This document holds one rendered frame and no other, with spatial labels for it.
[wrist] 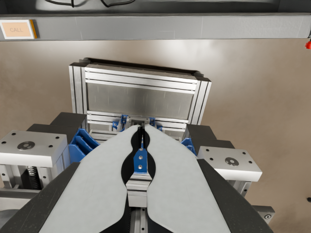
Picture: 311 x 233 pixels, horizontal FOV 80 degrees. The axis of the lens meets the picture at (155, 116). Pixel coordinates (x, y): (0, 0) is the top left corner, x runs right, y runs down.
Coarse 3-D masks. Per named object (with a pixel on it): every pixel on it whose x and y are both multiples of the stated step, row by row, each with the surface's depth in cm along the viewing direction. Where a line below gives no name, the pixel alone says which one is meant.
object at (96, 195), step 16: (128, 128) 12; (112, 144) 10; (128, 144) 10; (96, 160) 9; (112, 160) 9; (128, 160) 9; (80, 176) 8; (96, 176) 8; (112, 176) 8; (128, 176) 10; (64, 192) 7; (80, 192) 7; (96, 192) 7; (112, 192) 7; (64, 208) 7; (80, 208) 7; (96, 208) 7; (112, 208) 7; (128, 208) 8; (48, 224) 6; (64, 224) 6; (80, 224) 6; (96, 224) 6; (112, 224) 6; (128, 224) 8
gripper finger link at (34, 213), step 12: (72, 168) 9; (60, 180) 8; (48, 192) 7; (60, 192) 7; (36, 204) 7; (48, 204) 7; (12, 216) 7; (24, 216) 7; (36, 216) 7; (48, 216) 7; (0, 228) 6; (12, 228) 6; (24, 228) 6; (36, 228) 6
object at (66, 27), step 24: (48, 24) 33; (72, 24) 33; (96, 24) 33; (120, 24) 33; (144, 24) 33; (168, 24) 34; (192, 24) 34; (216, 24) 34; (240, 24) 34; (264, 24) 34; (288, 24) 34
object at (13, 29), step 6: (6, 24) 32; (12, 24) 32; (18, 24) 32; (24, 24) 32; (6, 30) 32; (12, 30) 32; (18, 30) 32; (24, 30) 32; (6, 36) 33; (12, 36) 33; (18, 36) 33; (24, 36) 33; (30, 36) 33; (36, 36) 34
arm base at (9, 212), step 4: (0, 212) 42; (4, 212) 42; (8, 212) 41; (12, 212) 41; (16, 212) 41; (0, 216) 41; (4, 216) 40; (8, 216) 40; (0, 220) 40; (4, 220) 40; (0, 224) 39; (4, 224) 39
